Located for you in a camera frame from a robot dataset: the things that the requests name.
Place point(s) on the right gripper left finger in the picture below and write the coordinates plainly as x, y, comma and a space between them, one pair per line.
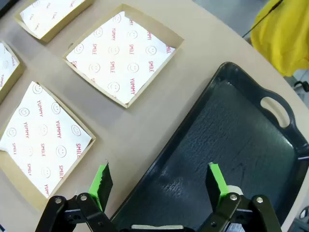
101, 183

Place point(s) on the black caster wheel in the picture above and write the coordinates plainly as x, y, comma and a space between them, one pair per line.
301, 86

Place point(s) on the white smiley print paper liner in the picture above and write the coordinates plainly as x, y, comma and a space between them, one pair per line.
4, 65
116, 58
41, 135
48, 14

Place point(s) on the brown paper food box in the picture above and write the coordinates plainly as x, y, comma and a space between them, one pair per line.
51, 35
20, 70
21, 186
177, 41

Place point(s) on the person in yellow hoodie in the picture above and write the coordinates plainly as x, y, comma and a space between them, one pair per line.
282, 36

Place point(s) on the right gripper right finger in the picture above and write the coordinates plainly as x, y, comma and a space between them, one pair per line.
216, 183

